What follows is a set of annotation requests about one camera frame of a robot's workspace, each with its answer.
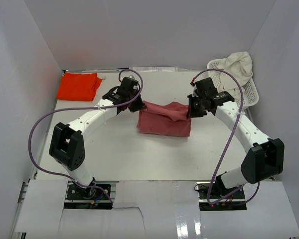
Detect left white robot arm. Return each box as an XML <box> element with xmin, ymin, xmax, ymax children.
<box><xmin>49</xmin><ymin>77</ymin><xmax>145</xmax><ymax>199</ymax></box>

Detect pink t-shirt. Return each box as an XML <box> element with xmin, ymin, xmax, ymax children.
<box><xmin>137</xmin><ymin>102</ymin><xmax>191</xmax><ymax>137</ymax></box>

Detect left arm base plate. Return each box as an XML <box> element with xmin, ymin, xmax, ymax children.
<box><xmin>64</xmin><ymin>184</ymin><xmax>113</xmax><ymax>210</ymax></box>

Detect white perforated plastic basket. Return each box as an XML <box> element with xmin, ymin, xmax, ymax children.
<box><xmin>207</xmin><ymin>59</ymin><xmax>259</xmax><ymax>110</ymax></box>

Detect folded orange t-shirt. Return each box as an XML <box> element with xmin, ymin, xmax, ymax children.
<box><xmin>56</xmin><ymin>72</ymin><xmax>102</xmax><ymax>102</ymax></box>

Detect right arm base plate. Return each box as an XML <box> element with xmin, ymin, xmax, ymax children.
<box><xmin>193</xmin><ymin>183</ymin><xmax>247</xmax><ymax>211</ymax></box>

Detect papers at table back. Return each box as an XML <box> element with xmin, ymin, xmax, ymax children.
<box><xmin>129</xmin><ymin>67</ymin><xmax>178</xmax><ymax>72</ymax></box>

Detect white t-shirt in basket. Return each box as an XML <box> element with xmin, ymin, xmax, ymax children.
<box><xmin>217</xmin><ymin>51</ymin><xmax>253</xmax><ymax>101</ymax></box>

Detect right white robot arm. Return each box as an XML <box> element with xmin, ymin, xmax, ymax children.
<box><xmin>187</xmin><ymin>78</ymin><xmax>285</xmax><ymax>199</ymax></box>

